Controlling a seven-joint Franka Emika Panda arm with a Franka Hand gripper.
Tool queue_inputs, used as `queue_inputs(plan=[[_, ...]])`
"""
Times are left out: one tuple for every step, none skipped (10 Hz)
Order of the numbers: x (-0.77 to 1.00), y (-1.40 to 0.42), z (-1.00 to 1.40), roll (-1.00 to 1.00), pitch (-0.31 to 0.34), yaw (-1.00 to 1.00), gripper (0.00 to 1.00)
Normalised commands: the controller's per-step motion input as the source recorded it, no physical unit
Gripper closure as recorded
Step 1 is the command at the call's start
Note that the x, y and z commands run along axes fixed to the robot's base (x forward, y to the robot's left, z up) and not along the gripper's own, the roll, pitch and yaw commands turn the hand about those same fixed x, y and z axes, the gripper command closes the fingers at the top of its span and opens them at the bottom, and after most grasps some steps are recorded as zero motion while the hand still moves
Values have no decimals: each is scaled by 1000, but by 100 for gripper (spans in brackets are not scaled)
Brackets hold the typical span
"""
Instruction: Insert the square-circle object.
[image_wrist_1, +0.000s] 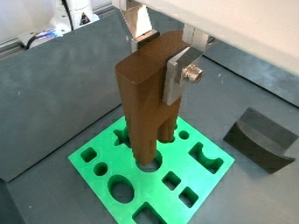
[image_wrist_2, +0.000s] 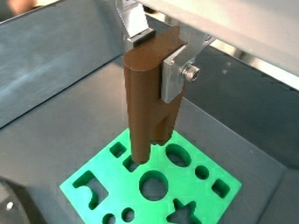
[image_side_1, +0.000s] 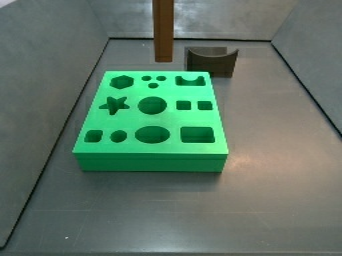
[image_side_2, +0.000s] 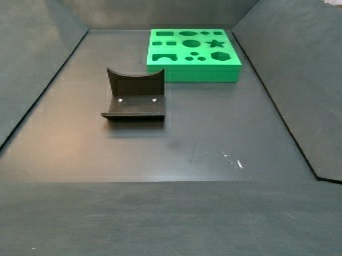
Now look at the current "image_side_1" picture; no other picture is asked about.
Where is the brown square peg object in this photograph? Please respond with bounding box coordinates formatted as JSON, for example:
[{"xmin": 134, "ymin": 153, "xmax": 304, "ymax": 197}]
[{"xmin": 153, "ymin": 0, "xmax": 174, "ymax": 62}]

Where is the green shape sorter block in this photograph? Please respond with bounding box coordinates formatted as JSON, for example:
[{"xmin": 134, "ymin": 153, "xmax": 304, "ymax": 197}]
[{"xmin": 73, "ymin": 71, "xmax": 229, "ymax": 172}]

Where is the dark grey curved block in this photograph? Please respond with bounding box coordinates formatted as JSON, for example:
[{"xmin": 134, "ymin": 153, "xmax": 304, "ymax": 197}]
[{"xmin": 185, "ymin": 46, "xmax": 240, "ymax": 78}]

